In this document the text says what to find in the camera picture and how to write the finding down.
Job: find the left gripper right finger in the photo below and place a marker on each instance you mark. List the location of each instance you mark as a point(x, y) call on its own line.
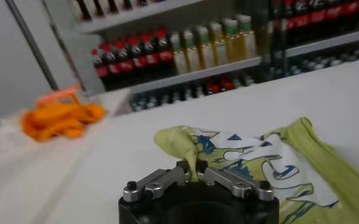
point(237, 185)

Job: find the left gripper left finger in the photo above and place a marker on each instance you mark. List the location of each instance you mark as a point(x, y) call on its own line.
point(154, 188)

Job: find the yellow-green t-shirt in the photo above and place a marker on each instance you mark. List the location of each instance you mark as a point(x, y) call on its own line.
point(334, 182)

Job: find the crumpled orange cloth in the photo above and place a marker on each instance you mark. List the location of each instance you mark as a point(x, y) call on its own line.
point(60, 121)

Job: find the white metal shelf board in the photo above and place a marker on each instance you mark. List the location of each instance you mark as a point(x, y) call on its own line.
point(197, 73)
point(136, 13)
point(328, 42)

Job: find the yellow drink bottle white cap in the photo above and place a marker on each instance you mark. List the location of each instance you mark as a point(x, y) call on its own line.
point(179, 59)
point(247, 42)
point(219, 50)
point(232, 45)
point(206, 53)
point(192, 56)

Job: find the orange and white box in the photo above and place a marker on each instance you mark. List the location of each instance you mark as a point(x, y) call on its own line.
point(58, 95)

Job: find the glass door drinks cabinet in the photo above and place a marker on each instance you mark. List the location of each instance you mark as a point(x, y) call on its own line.
point(328, 42)
point(84, 67)

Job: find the white side table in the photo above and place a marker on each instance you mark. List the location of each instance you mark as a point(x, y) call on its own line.
point(14, 158)

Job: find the black metal bar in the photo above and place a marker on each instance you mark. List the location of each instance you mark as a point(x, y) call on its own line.
point(33, 45)

